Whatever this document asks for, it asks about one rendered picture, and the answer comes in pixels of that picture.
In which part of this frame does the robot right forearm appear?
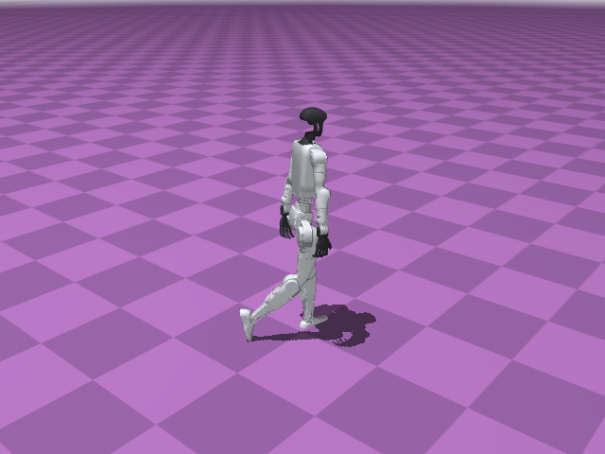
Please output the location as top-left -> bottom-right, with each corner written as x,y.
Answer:
315,189 -> 330,236

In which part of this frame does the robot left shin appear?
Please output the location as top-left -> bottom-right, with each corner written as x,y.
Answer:
297,268 -> 316,323

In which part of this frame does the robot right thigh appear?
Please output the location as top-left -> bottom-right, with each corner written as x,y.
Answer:
283,220 -> 319,290

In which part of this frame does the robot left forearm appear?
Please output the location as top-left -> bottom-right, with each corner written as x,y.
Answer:
280,178 -> 294,213

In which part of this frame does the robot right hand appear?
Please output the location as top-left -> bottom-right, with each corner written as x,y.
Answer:
312,227 -> 332,258

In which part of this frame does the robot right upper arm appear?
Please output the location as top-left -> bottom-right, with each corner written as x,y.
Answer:
310,148 -> 331,199

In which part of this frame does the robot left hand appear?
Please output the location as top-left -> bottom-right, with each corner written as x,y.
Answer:
280,205 -> 295,238

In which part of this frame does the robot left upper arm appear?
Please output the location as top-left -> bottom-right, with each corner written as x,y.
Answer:
287,140 -> 298,183

